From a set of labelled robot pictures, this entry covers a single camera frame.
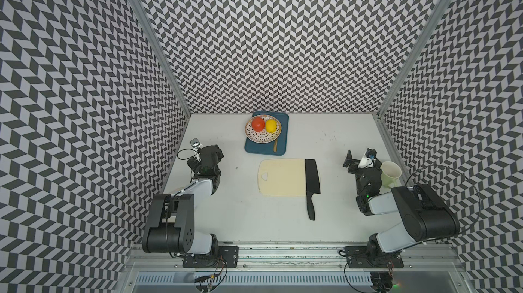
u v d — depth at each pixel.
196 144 0.77
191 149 0.71
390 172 0.85
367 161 0.77
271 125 1.08
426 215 0.45
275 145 1.05
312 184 0.92
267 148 1.02
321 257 0.75
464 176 0.70
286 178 0.94
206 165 0.70
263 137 1.08
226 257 0.72
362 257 0.73
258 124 1.09
